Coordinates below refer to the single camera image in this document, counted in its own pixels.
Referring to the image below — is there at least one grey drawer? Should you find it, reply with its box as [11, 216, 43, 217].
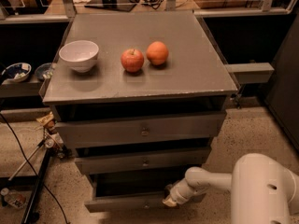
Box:
[83, 171, 207, 213]
[56, 111, 226, 148]
[75, 147, 210, 175]

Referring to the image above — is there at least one plastic bottle on floor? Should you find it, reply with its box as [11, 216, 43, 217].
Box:
[1, 188, 26, 209]

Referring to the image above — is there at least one orange fruit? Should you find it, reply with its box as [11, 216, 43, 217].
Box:
[146, 41, 169, 65]

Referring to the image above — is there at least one black floor cable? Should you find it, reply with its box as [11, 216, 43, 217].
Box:
[0, 112, 71, 224]

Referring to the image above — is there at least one grey bottom drawer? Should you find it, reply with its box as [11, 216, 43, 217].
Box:
[83, 171, 207, 213]

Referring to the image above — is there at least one white stick on floor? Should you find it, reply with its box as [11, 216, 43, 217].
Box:
[8, 141, 43, 182]

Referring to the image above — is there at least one grey top drawer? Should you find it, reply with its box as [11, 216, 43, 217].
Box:
[56, 111, 226, 148]

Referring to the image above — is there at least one black tripod leg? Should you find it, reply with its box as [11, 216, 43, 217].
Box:
[21, 150, 51, 224]

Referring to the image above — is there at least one snack wrapper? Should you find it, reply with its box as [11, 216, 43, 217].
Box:
[36, 112, 55, 130]

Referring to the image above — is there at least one blue patterned bowl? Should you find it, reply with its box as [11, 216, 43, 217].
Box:
[2, 63, 32, 83]

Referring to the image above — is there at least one red apple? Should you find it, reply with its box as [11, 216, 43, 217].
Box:
[121, 49, 144, 73]

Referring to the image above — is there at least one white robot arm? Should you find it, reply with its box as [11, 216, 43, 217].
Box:
[163, 153, 299, 224]

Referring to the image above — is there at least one black monitor stand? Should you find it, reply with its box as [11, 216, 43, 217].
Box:
[85, 0, 137, 12]

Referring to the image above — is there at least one grey middle drawer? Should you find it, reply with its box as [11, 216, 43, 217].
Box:
[75, 147, 210, 175]

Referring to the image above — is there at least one grey side shelf block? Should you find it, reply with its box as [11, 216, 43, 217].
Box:
[225, 63, 274, 84]

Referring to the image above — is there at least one grey drawer cabinet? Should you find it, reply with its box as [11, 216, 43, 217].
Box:
[43, 11, 235, 212]

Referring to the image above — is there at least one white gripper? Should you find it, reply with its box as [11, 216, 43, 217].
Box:
[163, 179, 197, 207]

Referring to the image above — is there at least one white ceramic bowl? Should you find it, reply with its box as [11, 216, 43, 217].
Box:
[59, 40, 99, 73]

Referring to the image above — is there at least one small dark bowl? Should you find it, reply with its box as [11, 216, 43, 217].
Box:
[35, 63, 54, 80]

